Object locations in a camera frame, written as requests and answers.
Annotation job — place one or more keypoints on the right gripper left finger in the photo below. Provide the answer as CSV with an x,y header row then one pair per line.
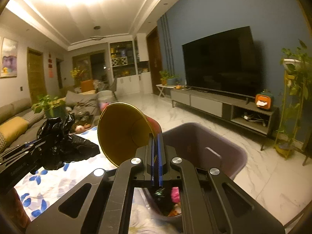
x,y
101,202

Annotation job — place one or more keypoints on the small white side table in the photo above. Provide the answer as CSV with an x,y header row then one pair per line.
x,y
162,89

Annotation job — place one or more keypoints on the dark grey trash bin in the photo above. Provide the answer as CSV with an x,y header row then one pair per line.
x,y
204,149

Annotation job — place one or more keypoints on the pink plastic bag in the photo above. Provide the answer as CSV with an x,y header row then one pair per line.
x,y
175,195

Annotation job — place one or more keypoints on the purple abstract painting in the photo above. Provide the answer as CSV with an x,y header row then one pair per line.
x,y
9,51

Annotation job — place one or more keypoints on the orange chair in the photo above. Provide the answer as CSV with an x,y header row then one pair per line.
x,y
87,85

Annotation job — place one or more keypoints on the potted plant blue pot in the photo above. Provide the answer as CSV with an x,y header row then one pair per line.
x,y
172,81

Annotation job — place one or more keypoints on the wooden door left wall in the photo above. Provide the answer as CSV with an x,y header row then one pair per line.
x,y
35,73

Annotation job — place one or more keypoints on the white display cabinet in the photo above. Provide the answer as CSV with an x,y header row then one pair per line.
x,y
130,67

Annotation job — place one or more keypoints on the left hand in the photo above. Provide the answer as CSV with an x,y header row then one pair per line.
x,y
13,207

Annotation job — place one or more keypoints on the dark wooden door right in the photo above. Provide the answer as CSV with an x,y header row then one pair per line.
x,y
155,58

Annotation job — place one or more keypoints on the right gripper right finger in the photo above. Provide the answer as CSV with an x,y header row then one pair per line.
x,y
210,201

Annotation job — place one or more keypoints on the yellow cushion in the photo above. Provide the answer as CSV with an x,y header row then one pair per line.
x,y
13,128

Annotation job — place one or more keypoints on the gold plant stand with vines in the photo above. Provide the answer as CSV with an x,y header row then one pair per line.
x,y
297,83

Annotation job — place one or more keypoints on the grey tv cabinet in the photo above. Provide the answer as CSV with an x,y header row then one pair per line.
x,y
243,113

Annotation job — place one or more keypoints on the potted plant orange pot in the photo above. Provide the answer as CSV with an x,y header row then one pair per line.
x,y
164,75

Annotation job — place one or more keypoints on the black plastic bag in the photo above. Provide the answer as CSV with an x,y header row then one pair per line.
x,y
61,146

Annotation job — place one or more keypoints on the potted green plant dark pot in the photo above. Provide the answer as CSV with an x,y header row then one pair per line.
x,y
52,107

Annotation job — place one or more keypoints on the floral white blue tablecloth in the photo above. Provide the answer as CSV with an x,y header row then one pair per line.
x,y
39,191

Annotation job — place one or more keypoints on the grey sectional sofa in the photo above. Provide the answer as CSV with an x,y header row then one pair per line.
x,y
22,106

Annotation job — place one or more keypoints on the houndstooth cushion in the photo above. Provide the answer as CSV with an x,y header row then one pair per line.
x,y
2,143
31,117

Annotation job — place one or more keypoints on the orange tissue box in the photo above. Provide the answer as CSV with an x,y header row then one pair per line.
x,y
264,100

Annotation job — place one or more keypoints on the large black television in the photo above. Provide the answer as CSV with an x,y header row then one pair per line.
x,y
224,62

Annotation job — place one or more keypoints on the red paper cup gold inside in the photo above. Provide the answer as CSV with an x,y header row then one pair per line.
x,y
122,129

